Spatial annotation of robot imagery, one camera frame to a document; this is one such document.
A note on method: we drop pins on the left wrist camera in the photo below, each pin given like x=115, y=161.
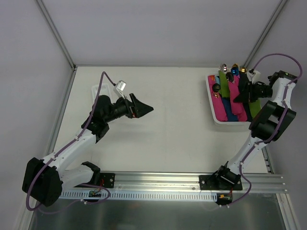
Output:
x=119, y=88

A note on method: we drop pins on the green napkin roll right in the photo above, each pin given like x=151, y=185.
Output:
x=254, y=108

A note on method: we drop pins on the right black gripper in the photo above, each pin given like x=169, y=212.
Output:
x=250, y=91

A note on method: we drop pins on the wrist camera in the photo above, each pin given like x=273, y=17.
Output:
x=253, y=76
x=119, y=88

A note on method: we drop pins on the black napkin roll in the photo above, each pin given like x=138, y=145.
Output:
x=247, y=111

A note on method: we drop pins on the magenta napkin roll middle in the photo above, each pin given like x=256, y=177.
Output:
x=241, y=114

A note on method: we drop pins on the magenta napkin roll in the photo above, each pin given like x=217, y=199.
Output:
x=218, y=106
x=241, y=114

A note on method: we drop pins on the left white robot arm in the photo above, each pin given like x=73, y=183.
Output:
x=91, y=133

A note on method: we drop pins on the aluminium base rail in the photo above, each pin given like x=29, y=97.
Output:
x=153, y=181

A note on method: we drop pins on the black spoon in roll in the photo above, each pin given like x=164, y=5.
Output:
x=216, y=87

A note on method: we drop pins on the magenta napkin roll left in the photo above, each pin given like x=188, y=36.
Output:
x=218, y=106

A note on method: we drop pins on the black spoon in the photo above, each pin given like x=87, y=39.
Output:
x=216, y=87
x=230, y=77

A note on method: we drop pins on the white perforated cutlery basket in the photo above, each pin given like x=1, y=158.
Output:
x=104, y=90

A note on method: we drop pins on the magenta paper napkin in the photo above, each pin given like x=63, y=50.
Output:
x=234, y=92

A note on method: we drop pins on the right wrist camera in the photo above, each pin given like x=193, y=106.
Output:
x=253, y=76

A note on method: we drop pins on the white slotted cable duct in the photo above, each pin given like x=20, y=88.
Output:
x=139, y=195

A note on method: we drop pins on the blue napkin roll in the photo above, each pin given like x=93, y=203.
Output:
x=227, y=106

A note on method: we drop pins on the gold spoon in roll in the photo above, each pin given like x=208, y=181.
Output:
x=243, y=69

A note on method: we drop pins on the white tray of rolls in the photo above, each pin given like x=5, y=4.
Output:
x=217, y=79

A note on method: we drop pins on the black mount plate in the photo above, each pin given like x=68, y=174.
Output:
x=215, y=182
x=106, y=179

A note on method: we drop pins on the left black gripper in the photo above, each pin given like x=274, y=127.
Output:
x=132, y=106

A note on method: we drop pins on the right black mount plate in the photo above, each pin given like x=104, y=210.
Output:
x=215, y=182

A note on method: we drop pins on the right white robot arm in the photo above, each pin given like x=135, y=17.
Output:
x=267, y=126

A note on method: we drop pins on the silver spoon in roll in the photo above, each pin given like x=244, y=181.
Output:
x=223, y=68

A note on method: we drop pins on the left black mount plate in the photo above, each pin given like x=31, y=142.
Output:
x=106, y=179

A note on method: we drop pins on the blue spoon in roll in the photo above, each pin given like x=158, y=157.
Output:
x=235, y=69

